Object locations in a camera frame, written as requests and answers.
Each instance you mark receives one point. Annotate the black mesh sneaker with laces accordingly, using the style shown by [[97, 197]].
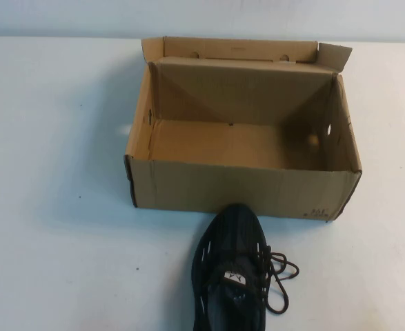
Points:
[[233, 234]]

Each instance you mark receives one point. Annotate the brown cardboard shoe box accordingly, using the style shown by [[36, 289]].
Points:
[[243, 186]]

